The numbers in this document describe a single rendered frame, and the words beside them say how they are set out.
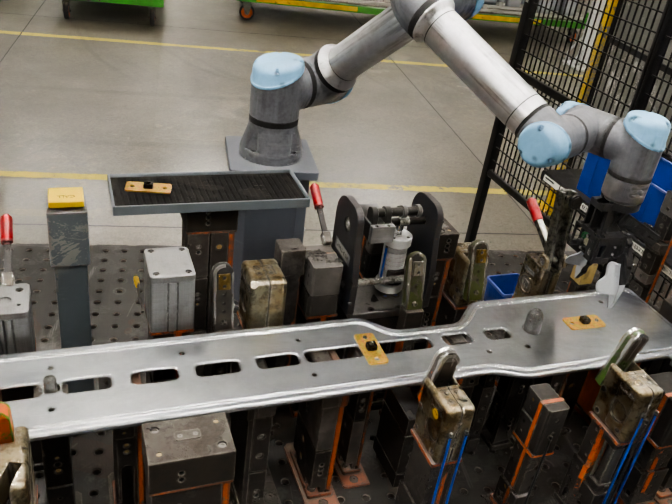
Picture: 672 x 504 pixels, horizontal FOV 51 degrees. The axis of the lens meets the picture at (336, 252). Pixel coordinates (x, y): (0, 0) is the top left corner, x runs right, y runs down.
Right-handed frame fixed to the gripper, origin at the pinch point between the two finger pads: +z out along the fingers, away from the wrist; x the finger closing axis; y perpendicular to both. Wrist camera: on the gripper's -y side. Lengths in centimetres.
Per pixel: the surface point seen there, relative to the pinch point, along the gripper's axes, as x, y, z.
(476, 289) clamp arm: -13.5, 17.5, 7.4
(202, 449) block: 20, 80, 5
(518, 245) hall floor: -184, -131, 110
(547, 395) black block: 16.6, 19.8, 9.0
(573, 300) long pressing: -7.4, -2.9, 8.3
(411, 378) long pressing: 8.5, 42.3, 8.2
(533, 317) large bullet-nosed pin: 0.8, 13.7, 4.6
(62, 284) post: -31, 97, 9
